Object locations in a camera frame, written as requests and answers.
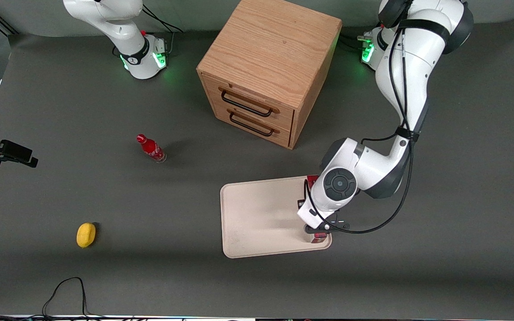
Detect red cookie box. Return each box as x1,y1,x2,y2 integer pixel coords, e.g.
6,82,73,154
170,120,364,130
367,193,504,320
306,175,329,244

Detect white rectangular tray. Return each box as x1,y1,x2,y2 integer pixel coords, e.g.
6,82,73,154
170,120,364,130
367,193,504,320
220,176,332,259

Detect wooden drawer cabinet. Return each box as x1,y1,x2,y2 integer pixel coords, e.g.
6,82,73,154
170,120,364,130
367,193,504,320
196,0,343,150

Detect red cola bottle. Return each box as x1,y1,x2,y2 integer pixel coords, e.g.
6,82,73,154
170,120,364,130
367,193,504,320
136,133,167,164

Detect yellow lemon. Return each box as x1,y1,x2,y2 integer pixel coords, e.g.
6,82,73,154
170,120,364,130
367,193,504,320
76,222,97,249

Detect black mounted device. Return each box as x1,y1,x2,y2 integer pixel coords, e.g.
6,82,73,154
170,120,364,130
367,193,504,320
0,124,39,169

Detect black drawer handle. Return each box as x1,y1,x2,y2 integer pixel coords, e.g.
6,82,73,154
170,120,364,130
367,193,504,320
220,90,274,118
229,111,274,137

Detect black left arm base cable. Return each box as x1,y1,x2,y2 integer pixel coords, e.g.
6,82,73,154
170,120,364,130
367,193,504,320
340,31,373,53

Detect black arm base cable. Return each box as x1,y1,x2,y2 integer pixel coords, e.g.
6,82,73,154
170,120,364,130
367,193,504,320
142,4,185,53
340,31,373,53

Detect black looped table cable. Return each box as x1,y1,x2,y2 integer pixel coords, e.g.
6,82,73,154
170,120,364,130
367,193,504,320
0,277,106,321

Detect black right arm base cable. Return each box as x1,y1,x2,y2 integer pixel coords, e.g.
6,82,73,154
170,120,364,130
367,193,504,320
142,4,185,53

